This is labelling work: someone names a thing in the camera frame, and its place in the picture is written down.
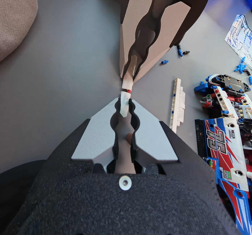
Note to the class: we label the blue white red toy car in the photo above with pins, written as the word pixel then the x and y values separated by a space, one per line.
pixel 222 140

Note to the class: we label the small blue brick pin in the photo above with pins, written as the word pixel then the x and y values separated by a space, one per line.
pixel 180 53
pixel 165 62

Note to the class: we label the white curved brick piece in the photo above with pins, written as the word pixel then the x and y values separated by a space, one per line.
pixel 124 104
pixel 128 82

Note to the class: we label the cluster of blue connectors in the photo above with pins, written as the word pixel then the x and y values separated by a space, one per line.
pixel 240 67

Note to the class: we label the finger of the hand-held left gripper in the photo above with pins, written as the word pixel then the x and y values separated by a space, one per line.
pixel 171 27
pixel 133 12

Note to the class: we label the person's right hand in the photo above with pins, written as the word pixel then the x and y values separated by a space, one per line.
pixel 127 156

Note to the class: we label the long black brick pin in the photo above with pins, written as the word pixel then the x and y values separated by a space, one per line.
pixel 246 72

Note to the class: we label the dark cloth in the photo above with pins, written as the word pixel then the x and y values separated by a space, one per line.
pixel 15 189

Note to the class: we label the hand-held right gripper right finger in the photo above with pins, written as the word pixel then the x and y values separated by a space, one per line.
pixel 157 140

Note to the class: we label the long white brick beam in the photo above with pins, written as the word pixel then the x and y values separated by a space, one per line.
pixel 177 108

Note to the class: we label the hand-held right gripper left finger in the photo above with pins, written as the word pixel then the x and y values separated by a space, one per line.
pixel 92 140

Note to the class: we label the printed instruction sheet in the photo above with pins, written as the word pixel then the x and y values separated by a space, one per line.
pixel 242 37

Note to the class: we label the long blue brick pin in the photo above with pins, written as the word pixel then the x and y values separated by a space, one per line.
pixel 250 80

